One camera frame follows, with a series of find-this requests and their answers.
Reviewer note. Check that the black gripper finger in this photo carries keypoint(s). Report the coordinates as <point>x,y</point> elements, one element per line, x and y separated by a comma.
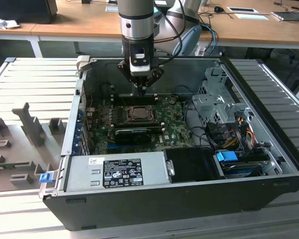
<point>125,69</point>
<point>155,73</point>

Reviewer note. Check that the silver square CPU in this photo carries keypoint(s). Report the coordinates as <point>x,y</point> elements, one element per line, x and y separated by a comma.
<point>140,112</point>

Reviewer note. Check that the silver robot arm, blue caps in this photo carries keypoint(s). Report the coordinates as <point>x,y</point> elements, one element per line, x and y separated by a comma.
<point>135,15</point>

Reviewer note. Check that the black RAM slot bank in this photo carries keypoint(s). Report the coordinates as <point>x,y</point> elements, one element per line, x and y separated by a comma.
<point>139,125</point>
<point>129,100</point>

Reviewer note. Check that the CPU socket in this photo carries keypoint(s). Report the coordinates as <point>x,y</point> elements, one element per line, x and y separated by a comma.
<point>126,107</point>

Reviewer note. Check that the grey plastic case latch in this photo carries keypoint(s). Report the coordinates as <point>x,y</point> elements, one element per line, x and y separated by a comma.
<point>82,63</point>

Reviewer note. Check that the wooden desk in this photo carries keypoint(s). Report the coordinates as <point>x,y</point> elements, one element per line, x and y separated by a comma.
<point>89,25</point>

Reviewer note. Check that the green motherboard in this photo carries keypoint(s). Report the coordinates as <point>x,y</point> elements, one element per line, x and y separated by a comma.
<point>174,124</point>

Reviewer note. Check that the grey metal drive cage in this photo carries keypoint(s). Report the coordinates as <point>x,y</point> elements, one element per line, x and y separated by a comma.
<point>214,104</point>

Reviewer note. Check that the black graphics card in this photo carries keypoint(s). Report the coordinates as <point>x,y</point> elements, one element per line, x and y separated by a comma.
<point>132,137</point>

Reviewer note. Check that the black computer mouse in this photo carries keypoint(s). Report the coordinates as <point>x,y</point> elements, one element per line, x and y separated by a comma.
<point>218,9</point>

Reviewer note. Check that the black plastic shroud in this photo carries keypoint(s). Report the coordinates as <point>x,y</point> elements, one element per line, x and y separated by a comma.
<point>189,164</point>

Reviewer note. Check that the blue disk carrier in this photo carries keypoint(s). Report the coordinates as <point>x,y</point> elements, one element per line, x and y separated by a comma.
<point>225,156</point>

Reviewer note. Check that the white paper sheet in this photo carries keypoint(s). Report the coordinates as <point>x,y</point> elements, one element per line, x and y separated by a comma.
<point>251,16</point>

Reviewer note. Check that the black monitor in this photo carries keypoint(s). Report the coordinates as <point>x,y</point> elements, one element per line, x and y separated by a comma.
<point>22,10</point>

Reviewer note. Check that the grey power supply unit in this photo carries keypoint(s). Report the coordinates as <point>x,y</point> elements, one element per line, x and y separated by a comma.
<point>84,174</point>

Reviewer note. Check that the crumpled white paper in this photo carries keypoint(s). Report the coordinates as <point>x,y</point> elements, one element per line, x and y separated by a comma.
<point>5,23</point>

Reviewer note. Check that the grey parts rack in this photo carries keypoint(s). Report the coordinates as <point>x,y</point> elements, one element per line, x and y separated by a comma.
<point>20,139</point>

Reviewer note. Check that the hard disk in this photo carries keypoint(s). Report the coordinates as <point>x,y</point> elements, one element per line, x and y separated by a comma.
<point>239,171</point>

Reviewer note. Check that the blue plastic latch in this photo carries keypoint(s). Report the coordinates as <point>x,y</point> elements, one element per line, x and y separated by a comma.
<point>45,178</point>

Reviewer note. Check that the black open PC case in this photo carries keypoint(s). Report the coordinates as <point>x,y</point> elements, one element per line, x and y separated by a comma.
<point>139,209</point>

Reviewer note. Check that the dark laptop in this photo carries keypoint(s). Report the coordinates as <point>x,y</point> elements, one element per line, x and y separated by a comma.
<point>289,15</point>

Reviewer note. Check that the green RAM stick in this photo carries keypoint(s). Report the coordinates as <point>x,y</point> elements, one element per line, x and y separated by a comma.
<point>12,165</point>

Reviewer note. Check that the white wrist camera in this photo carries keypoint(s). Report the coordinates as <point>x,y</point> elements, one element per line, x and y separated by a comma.
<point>139,67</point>

